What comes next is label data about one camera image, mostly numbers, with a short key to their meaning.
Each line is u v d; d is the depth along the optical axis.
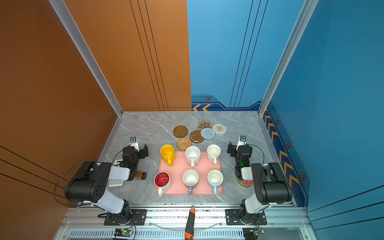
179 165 0.91
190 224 0.71
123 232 0.71
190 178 0.85
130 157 0.72
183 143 1.01
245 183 0.81
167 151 0.95
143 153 0.87
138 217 0.74
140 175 0.84
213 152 0.91
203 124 1.12
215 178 0.84
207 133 1.05
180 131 1.09
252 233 0.71
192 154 0.94
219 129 1.09
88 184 0.46
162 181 0.83
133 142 0.81
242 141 0.80
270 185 0.46
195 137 1.05
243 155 0.71
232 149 0.86
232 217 0.72
